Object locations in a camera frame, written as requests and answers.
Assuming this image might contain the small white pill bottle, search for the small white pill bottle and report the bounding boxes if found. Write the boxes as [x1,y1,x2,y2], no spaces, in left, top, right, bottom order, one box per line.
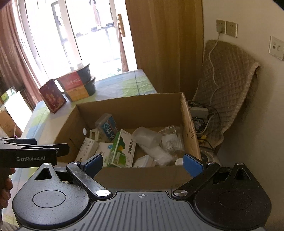
[175,158,183,166]

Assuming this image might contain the white parrot ointment box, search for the white parrot ointment box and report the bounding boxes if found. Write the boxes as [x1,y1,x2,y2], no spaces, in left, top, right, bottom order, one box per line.
[75,138,99,163]

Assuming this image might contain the cream plastic hair clip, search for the cream plastic hair clip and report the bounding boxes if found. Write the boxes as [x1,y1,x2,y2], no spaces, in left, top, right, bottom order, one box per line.
[89,128,100,142]

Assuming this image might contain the long plastic item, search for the long plastic item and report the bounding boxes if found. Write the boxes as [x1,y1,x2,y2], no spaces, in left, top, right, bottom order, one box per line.
[139,145,174,166]

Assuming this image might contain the green white spray box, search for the green white spray box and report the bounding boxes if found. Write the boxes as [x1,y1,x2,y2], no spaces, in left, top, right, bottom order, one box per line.
[106,130,136,168]

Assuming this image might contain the bagged white small parts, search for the bagged white small parts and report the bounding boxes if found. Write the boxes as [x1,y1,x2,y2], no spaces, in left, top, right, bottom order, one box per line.
[158,126,185,154]

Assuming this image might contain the white mecobalamin medicine box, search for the white mecobalamin medicine box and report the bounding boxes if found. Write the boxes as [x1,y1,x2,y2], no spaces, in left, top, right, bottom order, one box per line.
[95,143,113,167]

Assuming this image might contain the clear plastic lidded box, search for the clear plastic lidded box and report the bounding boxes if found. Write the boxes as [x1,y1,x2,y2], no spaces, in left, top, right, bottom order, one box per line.
[95,113,118,142]

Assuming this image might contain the white square night light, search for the white square night light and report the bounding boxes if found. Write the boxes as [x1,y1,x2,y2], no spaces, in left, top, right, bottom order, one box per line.
[132,155,155,168]

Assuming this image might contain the person left hand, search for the person left hand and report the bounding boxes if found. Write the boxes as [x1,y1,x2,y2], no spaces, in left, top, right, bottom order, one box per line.
[1,168,15,209]

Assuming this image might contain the cardboard boxes on floor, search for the cardboard boxes on floor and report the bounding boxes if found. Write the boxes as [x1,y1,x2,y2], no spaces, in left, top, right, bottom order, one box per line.
[0,112,22,138]

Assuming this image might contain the dark red gift box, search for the dark red gift box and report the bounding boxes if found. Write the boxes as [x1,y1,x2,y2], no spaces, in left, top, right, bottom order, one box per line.
[39,79,66,113]

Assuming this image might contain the orange label food bowl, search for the orange label food bowl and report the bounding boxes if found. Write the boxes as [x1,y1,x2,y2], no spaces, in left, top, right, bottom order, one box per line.
[64,77,96,102]

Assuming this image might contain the brown cardboard box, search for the brown cardboard box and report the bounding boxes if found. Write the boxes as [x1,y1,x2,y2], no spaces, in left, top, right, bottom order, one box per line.
[55,93,201,192]

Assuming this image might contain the red label food bowl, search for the red label food bowl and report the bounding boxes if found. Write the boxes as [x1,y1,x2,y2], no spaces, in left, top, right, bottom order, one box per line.
[56,64,91,91]

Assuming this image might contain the pink brown curtain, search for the pink brown curtain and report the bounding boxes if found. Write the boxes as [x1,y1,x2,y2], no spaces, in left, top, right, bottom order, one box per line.
[1,1,42,109]

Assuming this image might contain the brown quilted cover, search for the brown quilted cover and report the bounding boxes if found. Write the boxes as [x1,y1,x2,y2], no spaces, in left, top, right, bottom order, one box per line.
[193,40,260,148]

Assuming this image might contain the brown wooden door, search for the brown wooden door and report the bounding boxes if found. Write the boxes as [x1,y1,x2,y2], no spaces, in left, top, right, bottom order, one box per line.
[125,0,204,98]

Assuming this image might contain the white power cable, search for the white power cable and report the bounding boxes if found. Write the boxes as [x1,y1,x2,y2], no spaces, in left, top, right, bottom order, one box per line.
[208,32,222,105]

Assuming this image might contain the white wall outlet plate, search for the white wall outlet plate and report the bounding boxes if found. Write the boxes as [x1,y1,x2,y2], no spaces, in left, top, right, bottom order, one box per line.
[269,36,284,61]

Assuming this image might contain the double wall socket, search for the double wall socket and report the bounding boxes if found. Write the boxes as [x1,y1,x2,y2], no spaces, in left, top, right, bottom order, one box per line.
[216,19,238,37]

